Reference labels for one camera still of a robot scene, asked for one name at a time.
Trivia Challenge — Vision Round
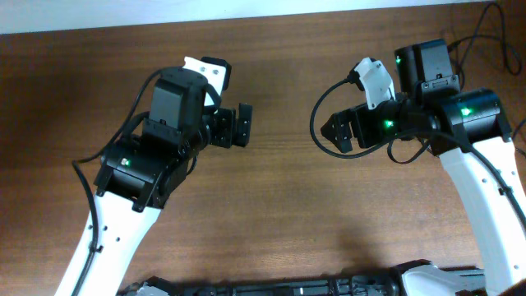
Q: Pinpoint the thin black USB cable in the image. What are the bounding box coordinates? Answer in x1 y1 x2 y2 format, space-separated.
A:
445 2 524 91

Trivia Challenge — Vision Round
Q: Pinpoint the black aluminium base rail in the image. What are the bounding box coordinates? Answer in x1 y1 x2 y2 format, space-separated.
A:
118 259 490 296

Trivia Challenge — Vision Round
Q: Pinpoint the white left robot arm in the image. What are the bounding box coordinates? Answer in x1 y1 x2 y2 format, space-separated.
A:
56 58 252 295

